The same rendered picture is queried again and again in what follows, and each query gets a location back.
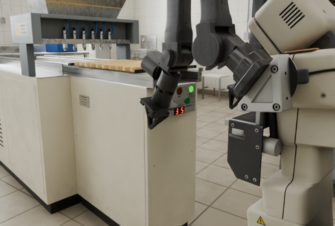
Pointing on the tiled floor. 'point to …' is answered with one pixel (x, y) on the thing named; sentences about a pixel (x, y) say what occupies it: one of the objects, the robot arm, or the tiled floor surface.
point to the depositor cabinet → (39, 136)
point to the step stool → (214, 84)
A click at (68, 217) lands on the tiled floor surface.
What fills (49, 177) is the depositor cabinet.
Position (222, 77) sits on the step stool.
